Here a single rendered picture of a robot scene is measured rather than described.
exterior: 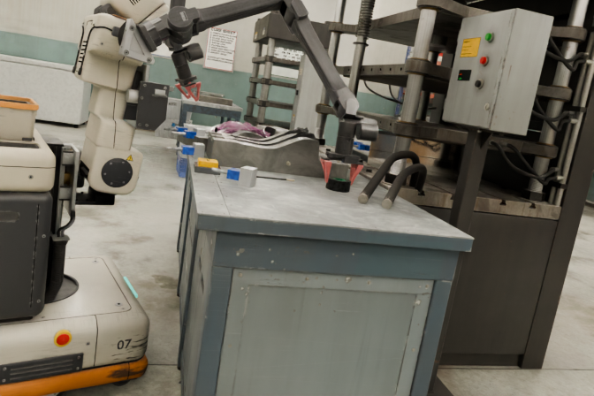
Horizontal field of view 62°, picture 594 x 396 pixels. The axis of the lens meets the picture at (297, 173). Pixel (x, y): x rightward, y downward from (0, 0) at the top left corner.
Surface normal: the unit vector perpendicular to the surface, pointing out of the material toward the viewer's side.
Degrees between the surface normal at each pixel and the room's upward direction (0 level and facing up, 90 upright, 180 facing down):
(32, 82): 90
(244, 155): 90
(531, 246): 90
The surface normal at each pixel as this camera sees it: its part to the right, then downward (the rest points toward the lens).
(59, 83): 0.23, 0.19
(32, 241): 0.54, 0.22
